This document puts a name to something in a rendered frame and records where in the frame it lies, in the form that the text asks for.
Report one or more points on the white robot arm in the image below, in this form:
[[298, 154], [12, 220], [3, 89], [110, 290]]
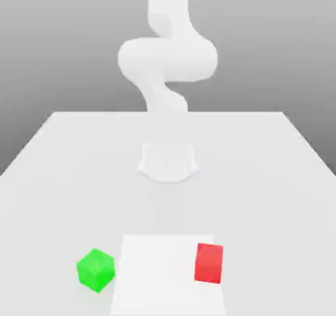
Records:
[[168, 59]]

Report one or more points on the small red cube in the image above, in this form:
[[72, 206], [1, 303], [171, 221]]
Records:
[[209, 263]]

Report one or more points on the small green cube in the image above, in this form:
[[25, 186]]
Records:
[[95, 270]]

